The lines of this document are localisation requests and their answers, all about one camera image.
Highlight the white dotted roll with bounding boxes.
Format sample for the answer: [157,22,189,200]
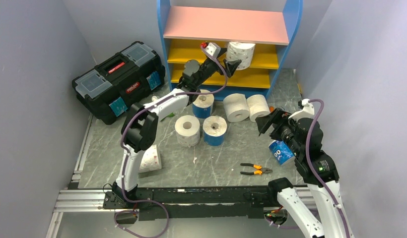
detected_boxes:
[175,115,201,147]

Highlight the blue cartoon wrapped roll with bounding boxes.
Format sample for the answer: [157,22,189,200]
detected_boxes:
[203,116,227,146]

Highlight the orange handled pliers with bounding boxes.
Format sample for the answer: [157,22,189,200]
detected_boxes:
[240,163,273,176]

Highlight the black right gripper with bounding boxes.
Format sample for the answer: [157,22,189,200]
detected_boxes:
[255,106,302,155]

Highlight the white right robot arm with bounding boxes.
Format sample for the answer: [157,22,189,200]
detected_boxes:
[256,109,353,238]

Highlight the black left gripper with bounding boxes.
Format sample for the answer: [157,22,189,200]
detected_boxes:
[196,50,242,88]

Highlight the blue shelf unit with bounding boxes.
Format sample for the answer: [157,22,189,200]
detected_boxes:
[156,0,303,101]

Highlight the black toolbox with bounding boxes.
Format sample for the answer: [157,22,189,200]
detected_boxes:
[71,41,165,125]

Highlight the green pipe valve fitting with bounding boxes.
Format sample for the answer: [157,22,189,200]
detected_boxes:
[151,95,175,122]

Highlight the plain white roll, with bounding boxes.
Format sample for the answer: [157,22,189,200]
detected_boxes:
[223,93,250,122]
[246,94,271,122]

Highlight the blue wrapped roll, rear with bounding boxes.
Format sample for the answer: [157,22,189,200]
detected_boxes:
[192,89,214,119]

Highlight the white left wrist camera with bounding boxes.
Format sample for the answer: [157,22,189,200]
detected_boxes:
[201,42,221,58]

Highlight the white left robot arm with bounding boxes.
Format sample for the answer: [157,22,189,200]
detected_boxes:
[112,47,241,208]

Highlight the plain white roll, left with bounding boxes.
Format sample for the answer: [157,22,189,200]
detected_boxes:
[223,93,250,122]

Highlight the plain white roll, right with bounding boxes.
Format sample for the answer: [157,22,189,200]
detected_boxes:
[246,94,271,122]

